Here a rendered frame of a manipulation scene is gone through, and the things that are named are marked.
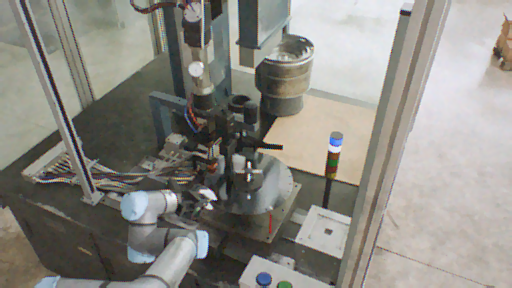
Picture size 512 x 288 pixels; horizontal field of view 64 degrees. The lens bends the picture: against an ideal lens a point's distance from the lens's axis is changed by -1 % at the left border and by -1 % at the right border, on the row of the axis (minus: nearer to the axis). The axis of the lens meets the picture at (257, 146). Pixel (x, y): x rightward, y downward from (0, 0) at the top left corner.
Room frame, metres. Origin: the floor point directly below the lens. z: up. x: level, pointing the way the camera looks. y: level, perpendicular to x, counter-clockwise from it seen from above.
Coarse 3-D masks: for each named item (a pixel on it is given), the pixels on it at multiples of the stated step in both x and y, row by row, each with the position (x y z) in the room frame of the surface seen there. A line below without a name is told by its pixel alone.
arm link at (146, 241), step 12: (132, 228) 0.70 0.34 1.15; (144, 228) 0.69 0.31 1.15; (156, 228) 0.71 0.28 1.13; (168, 228) 0.72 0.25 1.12; (132, 240) 0.67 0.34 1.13; (144, 240) 0.67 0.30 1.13; (156, 240) 0.67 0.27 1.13; (132, 252) 0.65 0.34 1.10; (144, 252) 0.65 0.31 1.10; (156, 252) 0.65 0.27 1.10
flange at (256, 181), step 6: (240, 174) 1.10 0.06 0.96; (252, 174) 1.09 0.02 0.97; (258, 174) 1.10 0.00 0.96; (234, 180) 1.07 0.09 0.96; (240, 180) 1.07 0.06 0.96; (246, 180) 1.06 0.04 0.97; (252, 180) 1.06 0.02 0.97; (258, 180) 1.07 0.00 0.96; (240, 186) 1.04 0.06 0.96; (246, 186) 1.04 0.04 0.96; (252, 186) 1.04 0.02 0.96; (258, 186) 1.04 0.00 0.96
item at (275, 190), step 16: (224, 160) 1.19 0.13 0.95; (240, 160) 1.19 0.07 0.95; (256, 160) 1.19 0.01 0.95; (272, 160) 1.19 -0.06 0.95; (208, 176) 1.10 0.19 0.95; (224, 176) 1.10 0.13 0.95; (272, 176) 1.10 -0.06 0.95; (224, 192) 1.02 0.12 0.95; (240, 192) 1.02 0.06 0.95; (256, 192) 1.02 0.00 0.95; (272, 192) 1.02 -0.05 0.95; (288, 192) 1.02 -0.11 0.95; (224, 208) 0.94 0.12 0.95; (240, 208) 0.94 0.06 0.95; (256, 208) 0.94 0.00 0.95
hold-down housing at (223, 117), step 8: (224, 112) 1.08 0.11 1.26; (232, 112) 1.09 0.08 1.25; (216, 120) 1.08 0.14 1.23; (224, 120) 1.06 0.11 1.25; (232, 120) 1.07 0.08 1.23; (216, 128) 1.08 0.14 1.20; (224, 128) 1.06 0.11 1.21; (232, 128) 1.07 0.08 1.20; (224, 136) 1.07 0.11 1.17; (224, 144) 1.07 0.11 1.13; (232, 144) 1.08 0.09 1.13; (224, 152) 1.07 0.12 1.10; (232, 152) 1.08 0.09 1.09
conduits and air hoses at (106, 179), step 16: (80, 144) 1.51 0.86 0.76; (48, 160) 1.35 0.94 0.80; (64, 160) 1.39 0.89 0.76; (32, 176) 1.25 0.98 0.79; (64, 176) 1.29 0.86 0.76; (96, 176) 1.28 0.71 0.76; (112, 176) 1.28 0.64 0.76; (128, 176) 1.26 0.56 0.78; (160, 176) 1.16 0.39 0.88; (176, 176) 1.15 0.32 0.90; (192, 176) 1.16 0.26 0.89; (128, 192) 1.14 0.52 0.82
